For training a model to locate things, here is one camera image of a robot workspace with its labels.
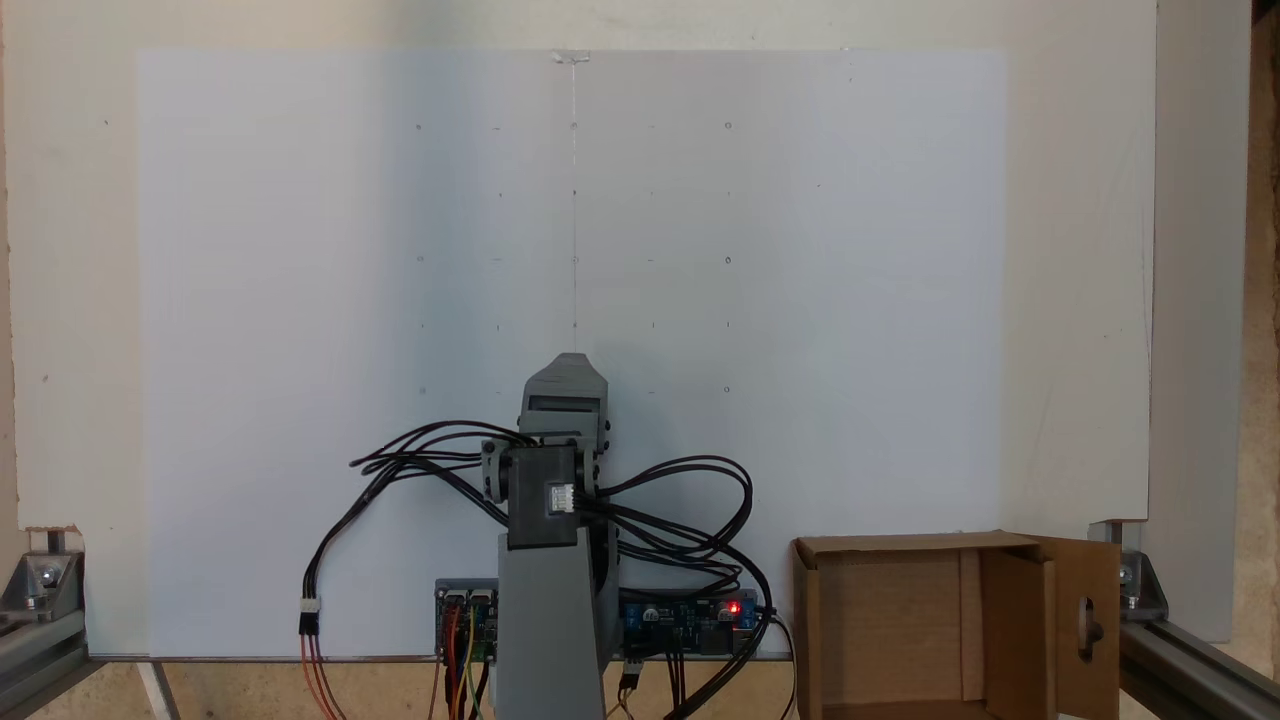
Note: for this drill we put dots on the green circuit board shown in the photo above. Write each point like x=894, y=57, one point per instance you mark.
x=487, y=630

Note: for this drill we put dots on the brown cardboard box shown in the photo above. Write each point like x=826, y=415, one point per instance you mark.
x=890, y=620

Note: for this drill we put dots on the pale metal strip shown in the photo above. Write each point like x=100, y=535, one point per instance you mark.
x=158, y=690

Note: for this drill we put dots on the aluminium profile post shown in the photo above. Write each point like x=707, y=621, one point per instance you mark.
x=30, y=660
x=1190, y=670

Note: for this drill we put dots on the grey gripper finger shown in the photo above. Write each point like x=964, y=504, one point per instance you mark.
x=590, y=380
x=555, y=380

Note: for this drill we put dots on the large white paper sheet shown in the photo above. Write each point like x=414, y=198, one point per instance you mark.
x=300, y=250

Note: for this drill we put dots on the metal corner bracket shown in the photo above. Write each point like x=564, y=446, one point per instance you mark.
x=1140, y=590
x=45, y=585

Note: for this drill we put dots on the clear tape piece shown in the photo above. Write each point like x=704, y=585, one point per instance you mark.
x=571, y=56

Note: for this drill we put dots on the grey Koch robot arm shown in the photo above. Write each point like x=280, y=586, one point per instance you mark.
x=550, y=620

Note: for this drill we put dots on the blue circuit board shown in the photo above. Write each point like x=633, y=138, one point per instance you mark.
x=690, y=625

